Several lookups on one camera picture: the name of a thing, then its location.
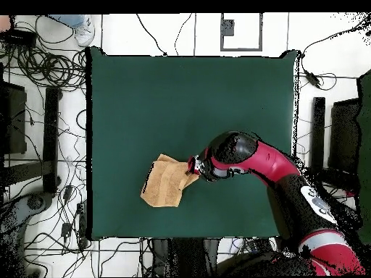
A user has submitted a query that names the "tan terry towel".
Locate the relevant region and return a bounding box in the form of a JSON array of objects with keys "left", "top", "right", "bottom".
[{"left": 140, "top": 153, "right": 201, "bottom": 208}]

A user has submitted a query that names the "black flat box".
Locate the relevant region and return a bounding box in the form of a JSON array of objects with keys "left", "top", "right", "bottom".
[{"left": 5, "top": 28, "right": 37, "bottom": 49}]

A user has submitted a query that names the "person's hand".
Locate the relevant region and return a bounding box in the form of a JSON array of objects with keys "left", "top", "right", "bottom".
[{"left": 0, "top": 15, "right": 12, "bottom": 33}]

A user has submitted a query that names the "dark green tablecloth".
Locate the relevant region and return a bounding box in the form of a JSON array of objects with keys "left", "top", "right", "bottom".
[{"left": 85, "top": 46, "right": 299, "bottom": 241}]

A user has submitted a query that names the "small grey floor box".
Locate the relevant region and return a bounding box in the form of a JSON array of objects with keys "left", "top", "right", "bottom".
[{"left": 222, "top": 19, "right": 235, "bottom": 37}]

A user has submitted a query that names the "black cabinet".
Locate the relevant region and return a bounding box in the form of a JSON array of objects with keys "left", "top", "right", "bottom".
[
  {"left": 0, "top": 82, "right": 28, "bottom": 156},
  {"left": 328, "top": 98, "right": 360, "bottom": 174}
]

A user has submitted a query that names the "white sneaker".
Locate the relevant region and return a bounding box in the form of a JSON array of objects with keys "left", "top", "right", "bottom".
[{"left": 73, "top": 16, "right": 96, "bottom": 48}]

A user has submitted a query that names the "person's leg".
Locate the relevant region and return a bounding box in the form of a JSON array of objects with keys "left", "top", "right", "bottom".
[{"left": 49, "top": 14, "right": 88, "bottom": 28}]

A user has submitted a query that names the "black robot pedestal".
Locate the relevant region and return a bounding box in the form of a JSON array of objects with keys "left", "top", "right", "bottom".
[{"left": 150, "top": 237, "right": 220, "bottom": 277}]

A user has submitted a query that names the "grey square floor frame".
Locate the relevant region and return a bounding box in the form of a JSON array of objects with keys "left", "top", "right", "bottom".
[{"left": 220, "top": 12, "right": 264, "bottom": 52}]

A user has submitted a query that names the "black floor cable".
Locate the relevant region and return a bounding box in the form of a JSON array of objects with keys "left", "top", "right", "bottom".
[
  {"left": 173, "top": 13, "right": 193, "bottom": 56},
  {"left": 136, "top": 13, "right": 168, "bottom": 56}
]

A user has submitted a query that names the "black cable coil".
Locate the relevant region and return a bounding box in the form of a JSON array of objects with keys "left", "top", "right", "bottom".
[{"left": 17, "top": 49, "right": 88, "bottom": 90}]

